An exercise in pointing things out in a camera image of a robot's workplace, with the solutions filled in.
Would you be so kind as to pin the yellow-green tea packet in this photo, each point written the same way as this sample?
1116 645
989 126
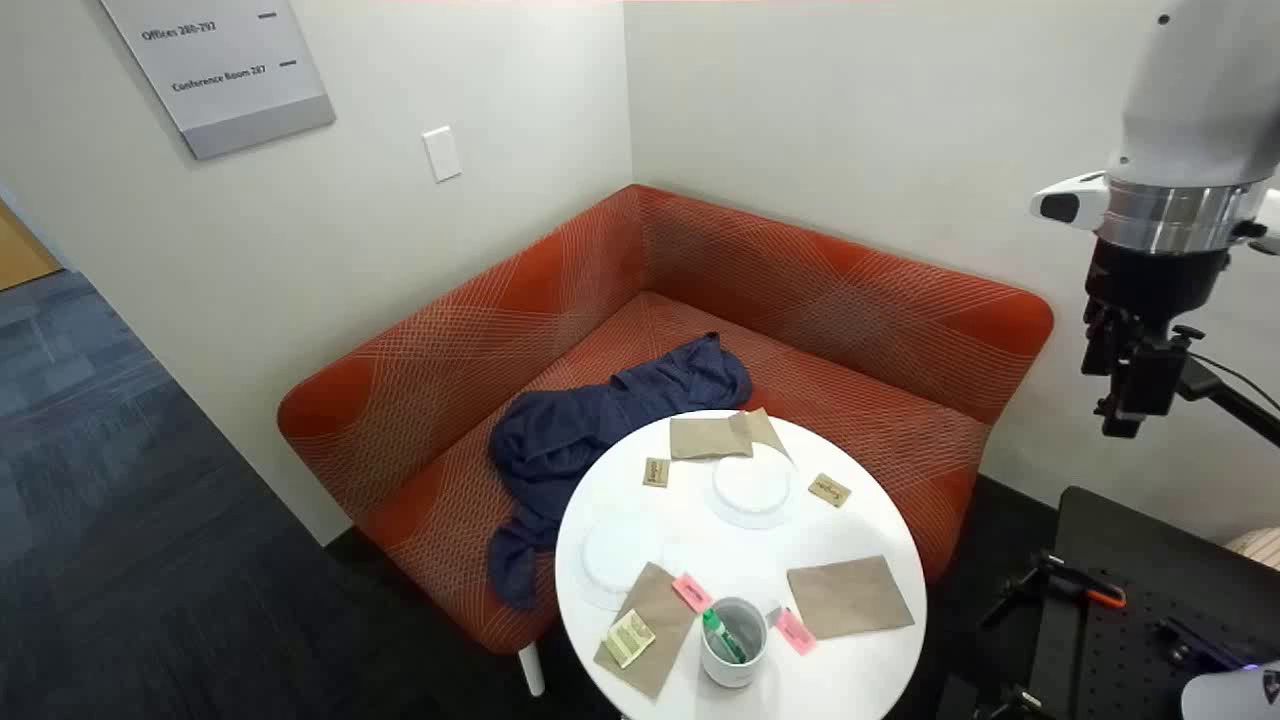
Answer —
624 641

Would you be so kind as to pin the pink sweetener packet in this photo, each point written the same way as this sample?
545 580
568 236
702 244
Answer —
693 595
795 629

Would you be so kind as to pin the brown napkin right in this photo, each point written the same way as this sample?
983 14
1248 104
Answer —
848 596

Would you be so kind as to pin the black orange clamp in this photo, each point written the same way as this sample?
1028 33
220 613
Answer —
1055 578

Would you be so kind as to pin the brown napkin far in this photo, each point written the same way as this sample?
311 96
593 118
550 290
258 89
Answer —
739 432

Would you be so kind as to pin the green Expo marker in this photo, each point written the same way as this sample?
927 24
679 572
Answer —
723 639

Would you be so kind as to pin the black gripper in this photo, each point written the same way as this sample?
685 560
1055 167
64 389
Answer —
1130 313

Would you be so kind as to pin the orange corner sofa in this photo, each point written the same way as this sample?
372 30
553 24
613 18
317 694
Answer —
896 362

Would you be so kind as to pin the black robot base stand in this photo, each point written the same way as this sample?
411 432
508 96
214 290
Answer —
1193 608

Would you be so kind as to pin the pink sweetener packet left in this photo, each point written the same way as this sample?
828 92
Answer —
693 595

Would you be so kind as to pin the white plate far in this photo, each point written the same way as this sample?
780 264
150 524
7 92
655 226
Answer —
755 485

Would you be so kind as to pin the pink sweetener packet right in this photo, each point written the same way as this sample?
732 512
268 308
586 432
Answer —
795 629

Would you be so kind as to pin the navy blue cloth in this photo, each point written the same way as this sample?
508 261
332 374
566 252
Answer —
545 440

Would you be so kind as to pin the brown napkin under packet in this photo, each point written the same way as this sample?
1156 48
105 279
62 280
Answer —
650 613

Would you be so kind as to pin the brown sugar packet right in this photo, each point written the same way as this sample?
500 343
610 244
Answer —
828 488

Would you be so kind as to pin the grey wall sign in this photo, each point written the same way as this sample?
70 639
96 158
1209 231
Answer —
231 73

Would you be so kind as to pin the white plate near sofa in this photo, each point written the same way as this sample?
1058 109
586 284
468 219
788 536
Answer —
613 553

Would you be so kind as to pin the round white table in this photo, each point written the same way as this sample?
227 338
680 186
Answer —
693 532

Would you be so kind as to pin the brown sugar packet left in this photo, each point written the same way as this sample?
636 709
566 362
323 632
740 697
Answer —
655 472

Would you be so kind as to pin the brown sugar packet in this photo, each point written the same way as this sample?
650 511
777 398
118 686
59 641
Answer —
655 472
828 488

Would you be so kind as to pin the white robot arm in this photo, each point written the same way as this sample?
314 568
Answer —
1191 182

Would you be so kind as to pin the white paper cup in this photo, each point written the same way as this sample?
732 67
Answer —
751 629

